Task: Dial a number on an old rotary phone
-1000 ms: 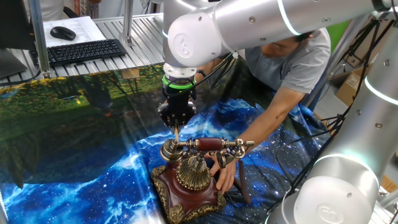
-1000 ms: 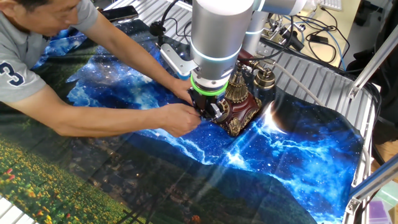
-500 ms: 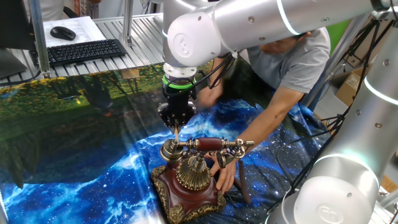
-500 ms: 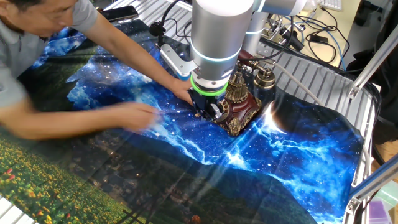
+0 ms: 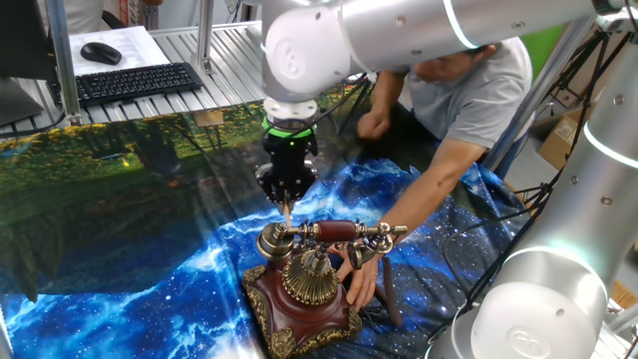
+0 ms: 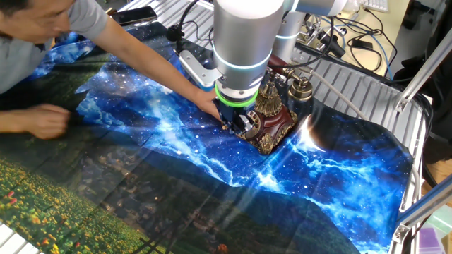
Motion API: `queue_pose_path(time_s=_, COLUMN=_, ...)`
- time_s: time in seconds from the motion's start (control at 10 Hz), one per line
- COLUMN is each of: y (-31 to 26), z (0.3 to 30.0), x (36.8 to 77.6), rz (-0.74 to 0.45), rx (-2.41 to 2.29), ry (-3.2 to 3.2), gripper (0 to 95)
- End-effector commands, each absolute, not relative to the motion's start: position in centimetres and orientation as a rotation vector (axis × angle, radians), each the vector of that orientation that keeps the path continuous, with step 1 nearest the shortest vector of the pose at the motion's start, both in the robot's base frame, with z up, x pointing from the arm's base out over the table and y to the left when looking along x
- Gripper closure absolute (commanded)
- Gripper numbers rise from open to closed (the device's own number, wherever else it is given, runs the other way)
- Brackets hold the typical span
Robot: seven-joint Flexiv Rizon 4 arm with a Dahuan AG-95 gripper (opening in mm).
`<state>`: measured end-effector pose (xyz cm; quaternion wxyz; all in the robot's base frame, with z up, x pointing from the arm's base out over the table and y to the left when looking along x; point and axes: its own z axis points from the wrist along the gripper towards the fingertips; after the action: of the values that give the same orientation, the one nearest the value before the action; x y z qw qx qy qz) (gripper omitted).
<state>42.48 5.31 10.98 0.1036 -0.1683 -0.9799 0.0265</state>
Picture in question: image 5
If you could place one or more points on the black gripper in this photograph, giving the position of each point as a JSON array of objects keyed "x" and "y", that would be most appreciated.
[{"x": 290, "y": 152}]

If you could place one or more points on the small brown paper tag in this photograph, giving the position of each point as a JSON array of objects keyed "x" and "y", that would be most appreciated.
[{"x": 208, "y": 117}]

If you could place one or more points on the aluminium frame post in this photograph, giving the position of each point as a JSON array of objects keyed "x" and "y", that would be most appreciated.
[
  {"x": 204, "y": 35},
  {"x": 528, "y": 109},
  {"x": 62, "y": 60}
]

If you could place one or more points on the red brass rotary phone base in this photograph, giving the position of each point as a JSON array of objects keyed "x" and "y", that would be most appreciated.
[{"x": 304, "y": 319}]

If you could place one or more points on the cardboard box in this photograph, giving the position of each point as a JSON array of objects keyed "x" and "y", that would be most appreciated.
[{"x": 558, "y": 144}]

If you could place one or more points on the person in grey shirt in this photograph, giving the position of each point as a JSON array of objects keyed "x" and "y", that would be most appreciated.
[{"x": 473, "y": 100}]

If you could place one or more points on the person's right hand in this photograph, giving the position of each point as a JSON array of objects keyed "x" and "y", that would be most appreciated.
[{"x": 374, "y": 125}]

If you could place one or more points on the galaxy landscape printed cloth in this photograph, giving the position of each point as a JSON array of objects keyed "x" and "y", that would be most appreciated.
[{"x": 124, "y": 209}]

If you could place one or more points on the black computer mouse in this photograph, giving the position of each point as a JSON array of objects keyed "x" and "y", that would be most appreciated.
[{"x": 100, "y": 53}]

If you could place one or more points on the person's left forearm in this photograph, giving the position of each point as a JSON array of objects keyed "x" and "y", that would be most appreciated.
[{"x": 428, "y": 189}]

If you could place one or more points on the black computer monitor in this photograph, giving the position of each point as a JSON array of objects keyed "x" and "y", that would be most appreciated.
[{"x": 20, "y": 40}]

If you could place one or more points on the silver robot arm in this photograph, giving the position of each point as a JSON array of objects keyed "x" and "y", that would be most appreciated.
[{"x": 379, "y": 35}]

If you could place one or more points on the person's left hand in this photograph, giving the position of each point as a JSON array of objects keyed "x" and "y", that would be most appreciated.
[{"x": 364, "y": 289}]

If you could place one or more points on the red brass phone handset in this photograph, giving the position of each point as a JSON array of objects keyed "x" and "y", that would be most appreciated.
[{"x": 336, "y": 229}]

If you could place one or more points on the black computer keyboard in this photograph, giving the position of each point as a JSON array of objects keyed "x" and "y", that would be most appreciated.
[{"x": 129, "y": 82}]

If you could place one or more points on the person in white shirt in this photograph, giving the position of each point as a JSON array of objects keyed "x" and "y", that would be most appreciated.
[{"x": 90, "y": 15}]

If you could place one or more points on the white paper sheet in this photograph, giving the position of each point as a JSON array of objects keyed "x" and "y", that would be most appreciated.
[{"x": 134, "y": 47}]

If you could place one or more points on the person's right forearm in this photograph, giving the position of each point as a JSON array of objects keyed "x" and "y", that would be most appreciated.
[{"x": 386, "y": 92}]

